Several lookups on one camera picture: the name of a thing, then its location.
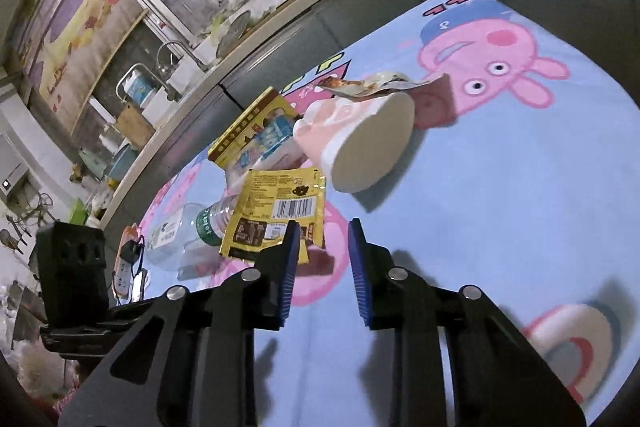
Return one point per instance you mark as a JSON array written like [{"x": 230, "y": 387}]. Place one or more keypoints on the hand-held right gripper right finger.
[{"x": 357, "y": 272}]

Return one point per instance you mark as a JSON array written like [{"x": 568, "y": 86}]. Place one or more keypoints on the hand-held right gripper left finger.
[{"x": 290, "y": 267}]

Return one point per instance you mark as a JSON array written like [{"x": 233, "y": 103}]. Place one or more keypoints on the yellow barcode sachet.
[{"x": 270, "y": 207}]

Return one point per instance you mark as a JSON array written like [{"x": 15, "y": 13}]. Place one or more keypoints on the clear plastic bottle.
[{"x": 190, "y": 232}]

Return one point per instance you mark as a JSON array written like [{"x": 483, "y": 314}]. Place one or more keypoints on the white power strip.
[{"x": 125, "y": 279}]

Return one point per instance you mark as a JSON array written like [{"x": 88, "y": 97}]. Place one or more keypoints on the blue plastic basin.
[{"x": 120, "y": 164}]

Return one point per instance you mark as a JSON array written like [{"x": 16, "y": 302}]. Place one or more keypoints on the pink white paper cup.
[{"x": 365, "y": 147}]

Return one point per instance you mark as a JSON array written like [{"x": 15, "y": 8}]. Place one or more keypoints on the cartoon pig printed blanket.
[{"x": 475, "y": 207}]

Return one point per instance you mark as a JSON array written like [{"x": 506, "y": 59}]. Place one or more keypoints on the yellow cardboard box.
[{"x": 250, "y": 122}]

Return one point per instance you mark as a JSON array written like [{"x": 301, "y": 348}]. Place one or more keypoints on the wooden cutting board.
[{"x": 132, "y": 127}]

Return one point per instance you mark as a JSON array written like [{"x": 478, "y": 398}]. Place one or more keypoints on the brown snack wrapper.
[{"x": 370, "y": 87}]

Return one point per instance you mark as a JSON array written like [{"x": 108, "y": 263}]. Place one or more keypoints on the blue printed packet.
[{"x": 140, "y": 87}]

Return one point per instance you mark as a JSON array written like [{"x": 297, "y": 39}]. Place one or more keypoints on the steel faucet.
[
  {"x": 175, "y": 44},
  {"x": 135, "y": 67}
]

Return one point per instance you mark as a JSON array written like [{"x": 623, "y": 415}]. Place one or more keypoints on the white sink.
[{"x": 175, "y": 82}]

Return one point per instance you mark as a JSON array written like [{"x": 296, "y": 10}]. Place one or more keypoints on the glass pot lid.
[{"x": 235, "y": 29}]

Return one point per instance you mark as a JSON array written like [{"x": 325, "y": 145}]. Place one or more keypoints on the fruit wall poster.
[{"x": 75, "y": 37}]

